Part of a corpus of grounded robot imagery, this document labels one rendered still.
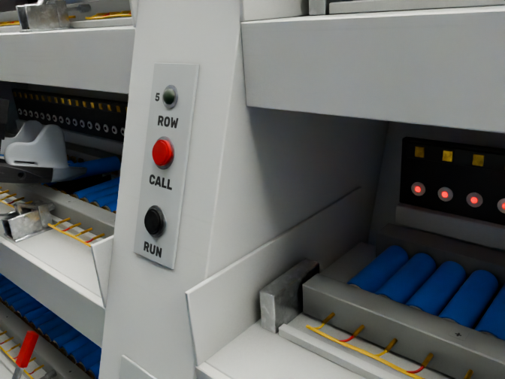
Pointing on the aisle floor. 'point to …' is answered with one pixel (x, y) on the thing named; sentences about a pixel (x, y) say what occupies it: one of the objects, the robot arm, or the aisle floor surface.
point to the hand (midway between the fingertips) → (69, 174)
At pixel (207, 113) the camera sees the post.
